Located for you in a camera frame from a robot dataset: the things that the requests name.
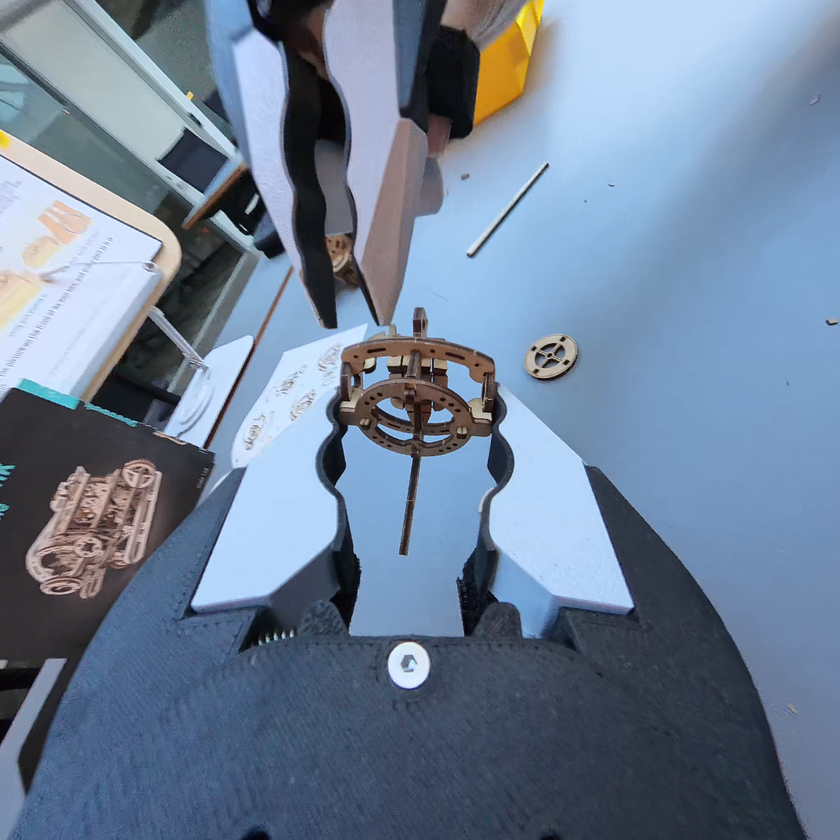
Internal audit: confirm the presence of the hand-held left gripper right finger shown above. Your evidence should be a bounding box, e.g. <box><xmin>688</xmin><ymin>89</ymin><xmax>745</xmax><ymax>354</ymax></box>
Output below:
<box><xmin>457</xmin><ymin>385</ymin><xmax>635</xmax><ymax>639</ymax></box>

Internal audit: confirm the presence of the white rounded base plate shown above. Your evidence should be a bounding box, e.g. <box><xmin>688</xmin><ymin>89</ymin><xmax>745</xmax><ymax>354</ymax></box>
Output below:
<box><xmin>163</xmin><ymin>335</ymin><xmax>256</xmax><ymax>450</ymax></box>

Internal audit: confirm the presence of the yellow plastic bin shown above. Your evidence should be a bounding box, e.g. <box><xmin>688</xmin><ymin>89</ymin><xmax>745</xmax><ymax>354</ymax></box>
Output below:
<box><xmin>472</xmin><ymin>0</ymin><xmax>546</xmax><ymax>127</ymax></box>

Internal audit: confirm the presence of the white framed monitor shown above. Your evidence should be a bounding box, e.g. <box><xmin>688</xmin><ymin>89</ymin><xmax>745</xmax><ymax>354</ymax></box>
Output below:
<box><xmin>157</xmin><ymin>125</ymin><xmax>237</xmax><ymax>211</ymax></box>

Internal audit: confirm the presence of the clear acrylic stand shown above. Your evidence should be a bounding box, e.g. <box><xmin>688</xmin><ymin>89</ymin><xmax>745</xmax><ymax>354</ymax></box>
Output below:
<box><xmin>146</xmin><ymin>261</ymin><xmax>212</xmax><ymax>375</ymax></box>

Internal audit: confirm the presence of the black model kit box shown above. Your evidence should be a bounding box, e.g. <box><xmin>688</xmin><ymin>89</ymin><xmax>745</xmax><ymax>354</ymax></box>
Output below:
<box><xmin>0</xmin><ymin>379</ymin><xmax>216</xmax><ymax>665</ymax></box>

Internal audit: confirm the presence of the glass display cabinet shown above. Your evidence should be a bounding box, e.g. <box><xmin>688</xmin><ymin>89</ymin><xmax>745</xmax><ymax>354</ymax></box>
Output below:
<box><xmin>0</xmin><ymin>0</ymin><xmax>263</xmax><ymax>263</ymax></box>

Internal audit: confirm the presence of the wooden board with instruction sheet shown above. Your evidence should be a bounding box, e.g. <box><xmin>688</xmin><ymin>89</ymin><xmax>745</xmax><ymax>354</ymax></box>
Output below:
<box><xmin>0</xmin><ymin>128</ymin><xmax>183</xmax><ymax>403</ymax></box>

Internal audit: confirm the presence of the wooden gyroscope model assembly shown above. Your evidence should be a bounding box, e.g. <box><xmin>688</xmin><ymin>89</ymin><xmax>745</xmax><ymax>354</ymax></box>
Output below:
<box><xmin>338</xmin><ymin>307</ymin><xmax>500</xmax><ymax>557</ymax></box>

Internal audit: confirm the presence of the small wooden spoked disc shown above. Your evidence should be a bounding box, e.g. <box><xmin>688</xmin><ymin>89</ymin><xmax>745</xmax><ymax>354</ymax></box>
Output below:
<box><xmin>524</xmin><ymin>332</ymin><xmax>580</xmax><ymax>382</ymax></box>

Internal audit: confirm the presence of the thin wooden stick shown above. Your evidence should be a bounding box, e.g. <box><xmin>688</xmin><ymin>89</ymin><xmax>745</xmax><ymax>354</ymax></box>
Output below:
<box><xmin>466</xmin><ymin>162</ymin><xmax>551</xmax><ymax>259</ymax></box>

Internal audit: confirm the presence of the white instruction booklet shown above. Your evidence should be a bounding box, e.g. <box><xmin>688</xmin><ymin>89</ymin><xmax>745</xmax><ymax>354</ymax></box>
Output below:
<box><xmin>231</xmin><ymin>323</ymin><xmax>370</xmax><ymax>468</ymax></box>

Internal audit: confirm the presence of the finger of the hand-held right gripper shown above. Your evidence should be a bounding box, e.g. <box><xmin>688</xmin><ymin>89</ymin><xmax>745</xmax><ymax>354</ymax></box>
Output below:
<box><xmin>323</xmin><ymin>0</ymin><xmax>447</xmax><ymax>327</ymax></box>
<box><xmin>206</xmin><ymin>0</ymin><xmax>340</xmax><ymax>330</ymax></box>

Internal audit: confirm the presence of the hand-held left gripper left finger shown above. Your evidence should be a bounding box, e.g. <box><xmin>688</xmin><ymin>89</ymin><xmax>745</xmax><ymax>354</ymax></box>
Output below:
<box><xmin>189</xmin><ymin>392</ymin><xmax>362</xmax><ymax>619</ymax></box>

